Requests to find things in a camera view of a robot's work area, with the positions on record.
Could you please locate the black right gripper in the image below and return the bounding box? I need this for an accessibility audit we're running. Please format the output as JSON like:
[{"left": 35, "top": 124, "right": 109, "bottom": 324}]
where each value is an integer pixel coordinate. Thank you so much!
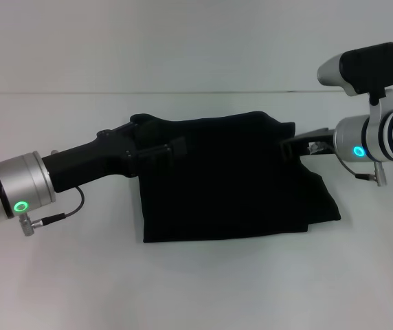
[{"left": 280, "top": 127, "right": 339, "bottom": 162}]

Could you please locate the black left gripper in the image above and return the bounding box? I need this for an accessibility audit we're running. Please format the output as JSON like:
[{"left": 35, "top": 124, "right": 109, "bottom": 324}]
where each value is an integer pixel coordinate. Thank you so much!
[{"left": 41, "top": 115, "right": 188, "bottom": 194}]

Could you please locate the black t-shirt with FREE print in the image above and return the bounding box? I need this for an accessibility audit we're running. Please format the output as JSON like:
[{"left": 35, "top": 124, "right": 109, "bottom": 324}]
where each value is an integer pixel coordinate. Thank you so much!
[{"left": 128, "top": 110, "right": 342, "bottom": 244}]

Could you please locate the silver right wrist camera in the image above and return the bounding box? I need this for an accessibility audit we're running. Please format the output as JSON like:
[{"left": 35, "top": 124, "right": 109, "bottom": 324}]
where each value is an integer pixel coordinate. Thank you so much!
[{"left": 316, "top": 41, "right": 393, "bottom": 120}]

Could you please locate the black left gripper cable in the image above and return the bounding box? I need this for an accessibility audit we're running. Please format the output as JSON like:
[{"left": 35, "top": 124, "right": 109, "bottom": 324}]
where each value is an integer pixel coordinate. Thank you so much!
[{"left": 19, "top": 158, "right": 87, "bottom": 237}]

